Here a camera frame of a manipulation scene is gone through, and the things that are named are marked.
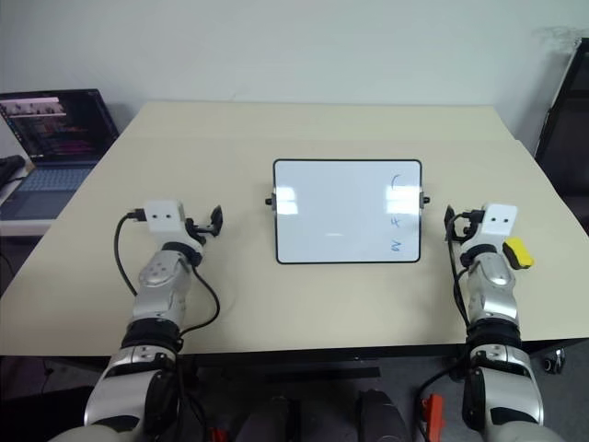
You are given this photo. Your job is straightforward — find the open blue laptop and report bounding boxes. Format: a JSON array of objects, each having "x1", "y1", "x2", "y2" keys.
[{"x1": 0, "y1": 87, "x2": 122, "y2": 223}]

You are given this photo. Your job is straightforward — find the red clamp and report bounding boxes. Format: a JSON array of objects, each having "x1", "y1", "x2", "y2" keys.
[{"x1": 421, "y1": 392, "x2": 446, "y2": 430}]

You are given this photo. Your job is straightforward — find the dark rounded shape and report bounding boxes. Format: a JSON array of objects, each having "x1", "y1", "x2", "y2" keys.
[{"x1": 357, "y1": 388, "x2": 410, "y2": 442}]

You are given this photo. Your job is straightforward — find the yellow and black eraser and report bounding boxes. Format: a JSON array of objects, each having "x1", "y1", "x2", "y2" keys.
[{"x1": 502, "y1": 237, "x2": 537, "y2": 270}]

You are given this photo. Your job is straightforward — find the black table frame bar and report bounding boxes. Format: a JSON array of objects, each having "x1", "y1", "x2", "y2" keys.
[{"x1": 263, "y1": 365, "x2": 383, "y2": 382}]

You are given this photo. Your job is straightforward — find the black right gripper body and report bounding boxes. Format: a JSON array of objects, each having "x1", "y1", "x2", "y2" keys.
[{"x1": 451, "y1": 209, "x2": 484, "y2": 242}]

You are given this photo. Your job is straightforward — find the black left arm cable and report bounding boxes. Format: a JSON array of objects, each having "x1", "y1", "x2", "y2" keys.
[{"x1": 113, "y1": 208, "x2": 222, "y2": 333}]

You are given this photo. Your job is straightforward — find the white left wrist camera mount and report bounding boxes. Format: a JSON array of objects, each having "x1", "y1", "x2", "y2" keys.
[{"x1": 144, "y1": 198, "x2": 186, "y2": 246}]

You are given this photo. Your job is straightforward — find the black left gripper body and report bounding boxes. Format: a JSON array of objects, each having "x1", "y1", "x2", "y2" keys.
[{"x1": 183, "y1": 217, "x2": 214, "y2": 244}]

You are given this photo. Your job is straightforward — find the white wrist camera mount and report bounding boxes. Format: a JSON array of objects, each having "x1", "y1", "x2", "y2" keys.
[
  {"x1": 144, "y1": 198, "x2": 186, "y2": 246},
  {"x1": 480, "y1": 202, "x2": 516, "y2": 241}
]

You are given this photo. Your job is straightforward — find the black bag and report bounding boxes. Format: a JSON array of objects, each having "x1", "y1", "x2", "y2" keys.
[{"x1": 0, "y1": 154, "x2": 27, "y2": 191}]

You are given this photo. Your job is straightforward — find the black-framed small whiteboard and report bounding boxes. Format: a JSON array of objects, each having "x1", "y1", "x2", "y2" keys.
[{"x1": 264, "y1": 157, "x2": 433, "y2": 266}]

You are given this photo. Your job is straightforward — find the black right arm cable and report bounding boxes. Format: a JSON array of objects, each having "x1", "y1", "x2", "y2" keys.
[{"x1": 417, "y1": 212, "x2": 471, "y2": 401}]

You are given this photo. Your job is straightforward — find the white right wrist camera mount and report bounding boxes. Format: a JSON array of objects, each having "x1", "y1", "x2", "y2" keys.
[{"x1": 480, "y1": 202, "x2": 516, "y2": 241}]

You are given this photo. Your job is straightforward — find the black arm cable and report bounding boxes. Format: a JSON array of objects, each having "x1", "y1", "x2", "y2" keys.
[
  {"x1": 113, "y1": 208, "x2": 222, "y2": 333},
  {"x1": 417, "y1": 212, "x2": 471, "y2": 401}
]

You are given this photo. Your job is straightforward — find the black caster wheel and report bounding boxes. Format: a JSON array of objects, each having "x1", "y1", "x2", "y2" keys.
[{"x1": 541, "y1": 348, "x2": 566, "y2": 373}]

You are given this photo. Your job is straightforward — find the black shelf frame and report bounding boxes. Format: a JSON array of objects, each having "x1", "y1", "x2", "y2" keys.
[{"x1": 532, "y1": 38, "x2": 589, "y2": 227}]

